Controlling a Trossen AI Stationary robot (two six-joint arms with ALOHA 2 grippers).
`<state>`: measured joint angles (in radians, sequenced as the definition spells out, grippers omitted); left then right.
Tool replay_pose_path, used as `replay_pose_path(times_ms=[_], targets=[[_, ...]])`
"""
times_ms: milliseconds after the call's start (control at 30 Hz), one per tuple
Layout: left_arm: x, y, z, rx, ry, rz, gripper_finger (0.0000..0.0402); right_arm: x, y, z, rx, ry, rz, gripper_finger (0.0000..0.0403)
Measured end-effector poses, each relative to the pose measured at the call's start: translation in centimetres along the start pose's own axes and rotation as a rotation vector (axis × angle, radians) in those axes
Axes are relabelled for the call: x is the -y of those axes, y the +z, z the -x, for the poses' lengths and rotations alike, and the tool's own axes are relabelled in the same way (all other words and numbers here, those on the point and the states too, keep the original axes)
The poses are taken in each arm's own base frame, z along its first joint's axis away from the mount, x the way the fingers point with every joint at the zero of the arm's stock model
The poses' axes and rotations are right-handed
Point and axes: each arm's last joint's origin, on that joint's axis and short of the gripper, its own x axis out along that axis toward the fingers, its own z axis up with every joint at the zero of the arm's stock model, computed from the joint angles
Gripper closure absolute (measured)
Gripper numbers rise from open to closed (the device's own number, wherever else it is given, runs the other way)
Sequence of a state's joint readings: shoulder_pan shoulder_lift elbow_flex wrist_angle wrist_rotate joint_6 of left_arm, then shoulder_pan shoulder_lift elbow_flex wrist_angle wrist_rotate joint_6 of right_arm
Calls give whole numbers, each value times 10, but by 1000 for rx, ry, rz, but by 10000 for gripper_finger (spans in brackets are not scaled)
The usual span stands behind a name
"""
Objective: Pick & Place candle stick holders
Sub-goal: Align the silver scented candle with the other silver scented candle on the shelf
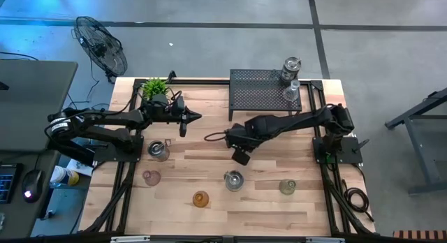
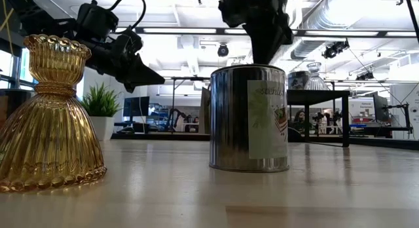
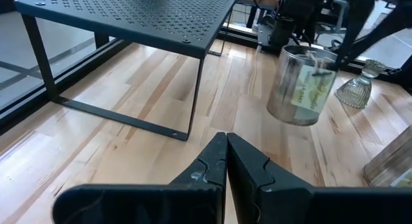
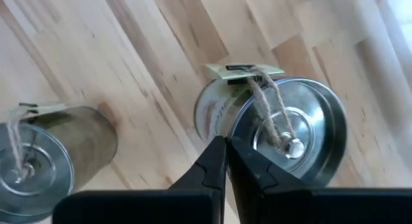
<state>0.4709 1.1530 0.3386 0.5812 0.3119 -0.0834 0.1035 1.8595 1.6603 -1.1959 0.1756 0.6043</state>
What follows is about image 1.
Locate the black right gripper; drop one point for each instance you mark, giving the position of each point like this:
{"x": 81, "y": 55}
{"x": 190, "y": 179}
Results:
{"x": 237, "y": 138}

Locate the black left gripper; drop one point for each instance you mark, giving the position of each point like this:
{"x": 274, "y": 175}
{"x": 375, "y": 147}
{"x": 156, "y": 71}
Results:
{"x": 167, "y": 114}

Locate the brown paper tag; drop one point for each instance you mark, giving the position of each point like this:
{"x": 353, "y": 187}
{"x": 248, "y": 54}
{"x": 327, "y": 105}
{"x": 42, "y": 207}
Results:
{"x": 168, "y": 142}

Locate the silver tin candle pale label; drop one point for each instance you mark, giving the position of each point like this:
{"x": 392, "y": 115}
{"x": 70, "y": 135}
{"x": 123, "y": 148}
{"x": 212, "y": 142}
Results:
{"x": 234, "y": 181}

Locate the green glass candle holder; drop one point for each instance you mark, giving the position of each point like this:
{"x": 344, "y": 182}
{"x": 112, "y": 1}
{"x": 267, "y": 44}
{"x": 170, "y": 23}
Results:
{"x": 287, "y": 186}

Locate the amber ribbed glass candle holder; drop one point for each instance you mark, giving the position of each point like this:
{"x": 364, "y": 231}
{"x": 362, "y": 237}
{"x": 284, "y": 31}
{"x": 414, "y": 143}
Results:
{"x": 200, "y": 198}

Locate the clear glass candle holder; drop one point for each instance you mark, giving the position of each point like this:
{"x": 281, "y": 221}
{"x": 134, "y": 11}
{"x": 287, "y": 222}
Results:
{"x": 291, "y": 91}

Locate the silver tin candle dark label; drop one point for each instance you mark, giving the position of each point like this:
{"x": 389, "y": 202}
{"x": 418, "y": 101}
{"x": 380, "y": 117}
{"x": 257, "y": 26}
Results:
{"x": 290, "y": 70}

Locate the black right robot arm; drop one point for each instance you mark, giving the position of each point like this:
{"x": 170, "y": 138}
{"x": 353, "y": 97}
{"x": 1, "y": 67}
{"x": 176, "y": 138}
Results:
{"x": 290, "y": 122}

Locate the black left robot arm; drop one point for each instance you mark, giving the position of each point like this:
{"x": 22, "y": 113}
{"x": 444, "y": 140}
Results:
{"x": 104, "y": 116}

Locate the pink glass candle holder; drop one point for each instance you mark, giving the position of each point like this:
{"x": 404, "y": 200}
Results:
{"x": 152, "y": 177}

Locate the green artificial potted plant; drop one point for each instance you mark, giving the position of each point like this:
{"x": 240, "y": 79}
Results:
{"x": 154, "y": 87}

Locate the black perforated metal rack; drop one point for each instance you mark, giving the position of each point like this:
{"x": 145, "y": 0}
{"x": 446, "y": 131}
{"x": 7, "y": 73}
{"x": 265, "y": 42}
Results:
{"x": 258, "y": 93}

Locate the black floor fan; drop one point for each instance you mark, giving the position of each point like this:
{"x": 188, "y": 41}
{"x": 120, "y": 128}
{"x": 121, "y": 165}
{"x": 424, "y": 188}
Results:
{"x": 101, "y": 45}

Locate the white paper sheet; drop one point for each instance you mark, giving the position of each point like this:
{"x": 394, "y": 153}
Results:
{"x": 82, "y": 168}

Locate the white yellow plastic container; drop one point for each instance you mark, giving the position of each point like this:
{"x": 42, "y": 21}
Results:
{"x": 64, "y": 176}

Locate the grey desk top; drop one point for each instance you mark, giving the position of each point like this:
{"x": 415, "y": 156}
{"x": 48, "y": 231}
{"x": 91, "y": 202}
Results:
{"x": 35, "y": 103}

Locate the black computer mouse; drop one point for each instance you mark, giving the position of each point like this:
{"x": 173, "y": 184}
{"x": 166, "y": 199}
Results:
{"x": 33, "y": 185}

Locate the black keyboard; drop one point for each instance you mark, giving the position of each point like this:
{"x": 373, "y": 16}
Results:
{"x": 7, "y": 183}

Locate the dark grey desk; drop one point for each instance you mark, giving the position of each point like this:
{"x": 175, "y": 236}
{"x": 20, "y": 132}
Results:
{"x": 17, "y": 218}

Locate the orange black striped object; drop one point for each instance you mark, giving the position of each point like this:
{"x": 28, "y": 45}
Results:
{"x": 419, "y": 235}

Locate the black aluminium table frame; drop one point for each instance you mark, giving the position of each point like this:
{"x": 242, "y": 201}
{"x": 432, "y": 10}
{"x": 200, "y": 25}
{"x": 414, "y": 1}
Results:
{"x": 202, "y": 81}

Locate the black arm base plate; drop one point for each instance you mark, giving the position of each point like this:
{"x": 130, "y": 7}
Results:
{"x": 136, "y": 155}
{"x": 349, "y": 152}

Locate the silver metal bracket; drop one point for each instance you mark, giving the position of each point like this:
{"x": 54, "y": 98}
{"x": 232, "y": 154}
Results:
{"x": 130, "y": 239}
{"x": 324, "y": 240}

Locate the dark grey table frame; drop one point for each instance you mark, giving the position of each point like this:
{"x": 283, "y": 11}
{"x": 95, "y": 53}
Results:
{"x": 424, "y": 159}

